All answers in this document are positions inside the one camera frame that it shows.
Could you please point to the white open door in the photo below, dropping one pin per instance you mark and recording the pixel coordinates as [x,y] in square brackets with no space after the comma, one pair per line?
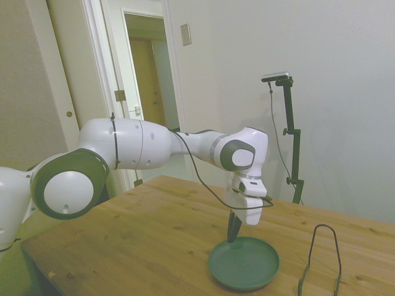
[77,77]

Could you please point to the black camera stand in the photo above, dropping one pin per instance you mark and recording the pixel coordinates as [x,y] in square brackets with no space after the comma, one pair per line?
[295,154]

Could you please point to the green round plate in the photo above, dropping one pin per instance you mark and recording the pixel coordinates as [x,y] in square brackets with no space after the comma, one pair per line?
[247,265]

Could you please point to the brass door hinge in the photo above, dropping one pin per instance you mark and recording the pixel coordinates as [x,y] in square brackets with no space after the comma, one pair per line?
[119,96]

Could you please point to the grey wall switch plate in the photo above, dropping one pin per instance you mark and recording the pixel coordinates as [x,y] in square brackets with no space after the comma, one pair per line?
[185,35]

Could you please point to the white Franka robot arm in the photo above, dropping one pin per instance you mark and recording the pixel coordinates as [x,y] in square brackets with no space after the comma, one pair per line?
[135,145]

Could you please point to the grey exterior camera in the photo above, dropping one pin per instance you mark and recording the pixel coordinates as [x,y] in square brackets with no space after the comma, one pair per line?
[276,76]

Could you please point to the white door latch plate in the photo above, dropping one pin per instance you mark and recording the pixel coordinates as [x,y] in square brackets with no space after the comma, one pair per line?
[137,109]

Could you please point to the wooden hallway door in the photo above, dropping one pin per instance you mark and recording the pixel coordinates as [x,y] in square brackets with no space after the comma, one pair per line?
[145,86]

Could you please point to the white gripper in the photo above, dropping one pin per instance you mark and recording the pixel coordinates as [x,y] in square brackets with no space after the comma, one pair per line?
[248,206]

